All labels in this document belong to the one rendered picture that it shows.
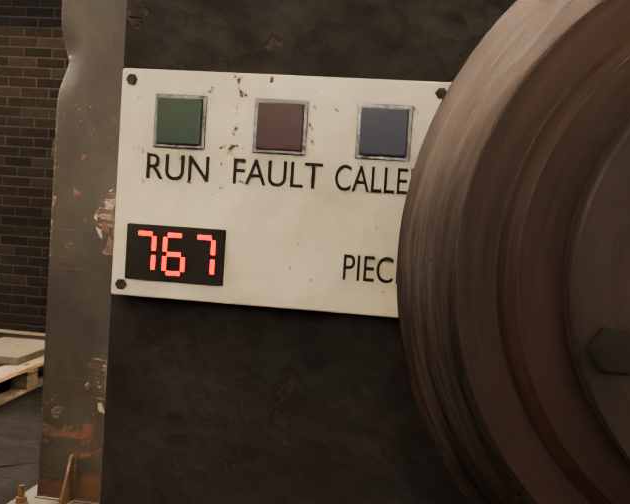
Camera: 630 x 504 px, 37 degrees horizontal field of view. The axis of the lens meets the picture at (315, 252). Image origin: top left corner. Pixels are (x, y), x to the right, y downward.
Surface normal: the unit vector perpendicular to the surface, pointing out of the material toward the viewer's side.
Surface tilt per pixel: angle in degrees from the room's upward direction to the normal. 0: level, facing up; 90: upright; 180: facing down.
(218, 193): 90
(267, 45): 90
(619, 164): 90
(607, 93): 90
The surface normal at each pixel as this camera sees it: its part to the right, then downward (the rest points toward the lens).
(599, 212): -0.15, 0.04
